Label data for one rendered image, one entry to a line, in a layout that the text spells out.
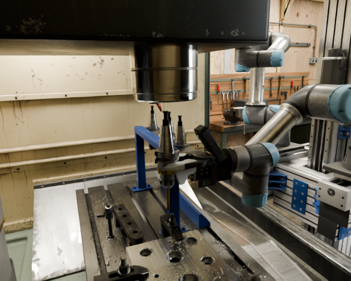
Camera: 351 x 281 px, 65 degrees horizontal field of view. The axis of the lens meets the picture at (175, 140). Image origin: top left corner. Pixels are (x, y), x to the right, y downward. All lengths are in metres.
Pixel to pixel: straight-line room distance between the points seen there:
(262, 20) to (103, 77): 1.15
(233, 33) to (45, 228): 1.29
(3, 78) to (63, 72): 0.28
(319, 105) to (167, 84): 0.57
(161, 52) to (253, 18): 0.21
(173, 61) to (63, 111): 1.13
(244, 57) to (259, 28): 0.71
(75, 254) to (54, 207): 0.32
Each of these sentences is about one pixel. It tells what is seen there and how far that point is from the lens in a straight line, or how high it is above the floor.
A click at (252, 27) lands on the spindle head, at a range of 0.65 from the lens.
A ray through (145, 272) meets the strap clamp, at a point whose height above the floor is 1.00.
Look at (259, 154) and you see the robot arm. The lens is 0.82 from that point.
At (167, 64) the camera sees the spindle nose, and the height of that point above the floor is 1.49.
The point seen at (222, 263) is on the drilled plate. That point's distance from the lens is 0.80.
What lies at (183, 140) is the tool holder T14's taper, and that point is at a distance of 0.98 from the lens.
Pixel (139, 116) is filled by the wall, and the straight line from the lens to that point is 1.72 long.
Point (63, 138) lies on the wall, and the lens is 1.68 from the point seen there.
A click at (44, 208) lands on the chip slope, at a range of 1.66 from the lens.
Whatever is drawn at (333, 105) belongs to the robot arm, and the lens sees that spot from 0.99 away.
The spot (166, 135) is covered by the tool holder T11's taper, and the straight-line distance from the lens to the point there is 0.68.
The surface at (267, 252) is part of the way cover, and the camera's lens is 1.29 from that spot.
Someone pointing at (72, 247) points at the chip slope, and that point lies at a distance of 1.49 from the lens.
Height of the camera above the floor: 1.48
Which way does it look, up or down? 14 degrees down
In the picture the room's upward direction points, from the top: 1 degrees counter-clockwise
